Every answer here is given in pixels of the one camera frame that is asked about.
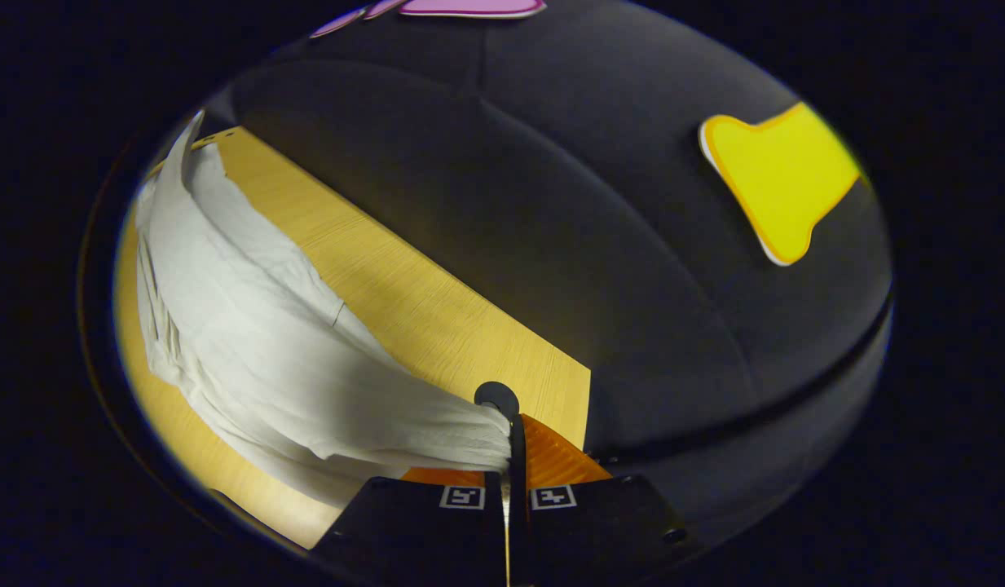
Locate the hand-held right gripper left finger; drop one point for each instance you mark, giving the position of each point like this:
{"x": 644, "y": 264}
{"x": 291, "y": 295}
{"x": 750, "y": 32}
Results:
{"x": 412, "y": 530}

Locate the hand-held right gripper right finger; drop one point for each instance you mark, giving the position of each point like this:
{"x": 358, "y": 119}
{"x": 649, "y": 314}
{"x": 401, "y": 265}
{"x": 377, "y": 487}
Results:
{"x": 600, "y": 522}

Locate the white jeans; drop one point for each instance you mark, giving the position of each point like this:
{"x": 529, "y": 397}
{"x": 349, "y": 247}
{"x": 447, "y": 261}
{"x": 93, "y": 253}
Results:
{"x": 257, "y": 350}

